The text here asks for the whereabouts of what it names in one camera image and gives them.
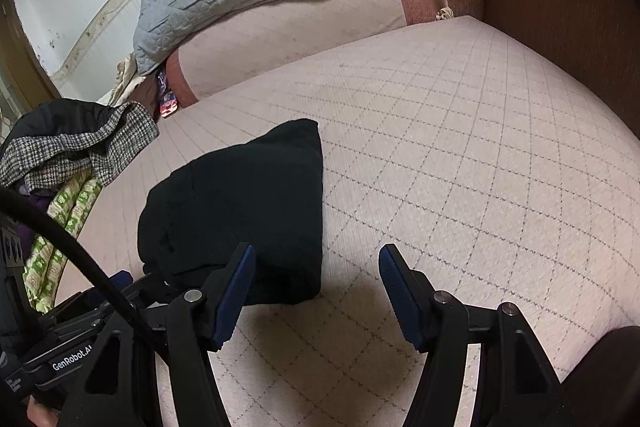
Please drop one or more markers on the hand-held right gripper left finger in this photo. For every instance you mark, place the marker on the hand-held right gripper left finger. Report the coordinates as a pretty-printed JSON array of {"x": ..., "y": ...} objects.
[{"x": 232, "y": 302}]

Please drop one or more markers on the houndstooth coat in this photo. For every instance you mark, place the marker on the houndstooth coat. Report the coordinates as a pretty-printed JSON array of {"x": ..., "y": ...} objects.
[{"x": 115, "y": 142}]

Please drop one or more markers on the brown wooden door frame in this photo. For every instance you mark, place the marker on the brown wooden door frame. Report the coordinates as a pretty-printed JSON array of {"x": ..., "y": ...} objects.
[{"x": 25, "y": 57}]

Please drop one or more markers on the black pants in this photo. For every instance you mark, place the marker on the black pants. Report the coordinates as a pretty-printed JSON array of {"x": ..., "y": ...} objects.
[{"x": 240, "y": 197}]

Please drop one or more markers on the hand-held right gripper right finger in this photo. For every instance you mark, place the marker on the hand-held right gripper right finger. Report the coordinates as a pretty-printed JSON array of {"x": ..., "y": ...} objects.
[{"x": 400, "y": 297}]

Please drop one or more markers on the green printed blanket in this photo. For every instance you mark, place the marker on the green printed blanket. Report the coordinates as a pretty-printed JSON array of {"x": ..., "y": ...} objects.
[{"x": 75, "y": 207}]

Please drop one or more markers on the colourful snack packet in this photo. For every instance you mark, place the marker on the colourful snack packet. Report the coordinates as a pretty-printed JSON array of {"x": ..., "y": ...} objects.
[{"x": 167, "y": 102}]

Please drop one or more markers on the pink quilted bed cover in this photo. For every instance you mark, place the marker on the pink quilted bed cover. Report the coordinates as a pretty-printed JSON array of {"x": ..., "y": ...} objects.
[{"x": 450, "y": 157}]

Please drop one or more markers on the long pink bolster pillow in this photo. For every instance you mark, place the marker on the long pink bolster pillow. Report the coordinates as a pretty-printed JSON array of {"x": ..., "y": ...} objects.
[{"x": 300, "y": 22}]

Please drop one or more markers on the cream cloth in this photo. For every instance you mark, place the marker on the cream cloth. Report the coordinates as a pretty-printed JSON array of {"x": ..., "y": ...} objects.
[{"x": 125, "y": 79}]

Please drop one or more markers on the purple cloth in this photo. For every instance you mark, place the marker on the purple cloth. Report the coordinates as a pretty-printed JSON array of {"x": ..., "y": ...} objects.
[{"x": 35, "y": 212}]

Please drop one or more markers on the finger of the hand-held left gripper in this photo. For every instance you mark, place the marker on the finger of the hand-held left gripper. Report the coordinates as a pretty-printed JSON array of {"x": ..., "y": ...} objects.
[
  {"x": 120, "y": 281},
  {"x": 100, "y": 322}
]

